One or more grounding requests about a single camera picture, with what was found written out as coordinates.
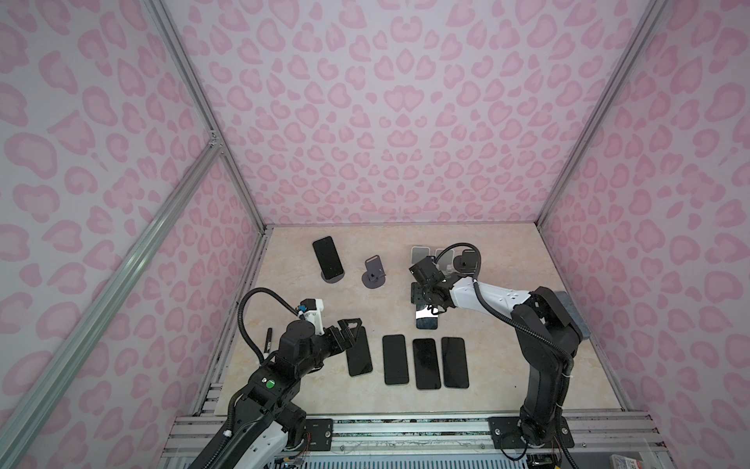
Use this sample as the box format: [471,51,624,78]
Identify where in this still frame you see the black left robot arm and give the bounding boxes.
[191,319,363,468]

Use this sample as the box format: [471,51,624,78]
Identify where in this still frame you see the black white marker pen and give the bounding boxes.
[264,328,273,356]

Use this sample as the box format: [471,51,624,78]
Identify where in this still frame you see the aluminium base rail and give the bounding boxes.
[157,380,675,469]

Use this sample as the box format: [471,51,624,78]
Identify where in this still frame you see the grey felt pad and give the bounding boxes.
[556,291,591,341]

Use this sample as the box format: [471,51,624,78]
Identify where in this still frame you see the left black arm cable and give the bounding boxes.
[236,286,301,365]

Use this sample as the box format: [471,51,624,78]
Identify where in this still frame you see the black stand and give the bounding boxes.
[453,248,480,276]

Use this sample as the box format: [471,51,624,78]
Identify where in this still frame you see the grey round stand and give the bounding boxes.
[320,273,345,285]
[361,255,386,289]

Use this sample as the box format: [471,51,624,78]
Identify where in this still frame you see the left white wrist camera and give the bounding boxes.
[297,298,324,336]

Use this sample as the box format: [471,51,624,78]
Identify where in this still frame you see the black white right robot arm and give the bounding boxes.
[409,256,583,448]

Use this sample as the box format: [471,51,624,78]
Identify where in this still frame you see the silver folding phone stand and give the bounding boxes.
[435,249,454,275]

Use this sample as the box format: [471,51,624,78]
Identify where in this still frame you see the purple edged black phone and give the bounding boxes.
[441,337,470,389]

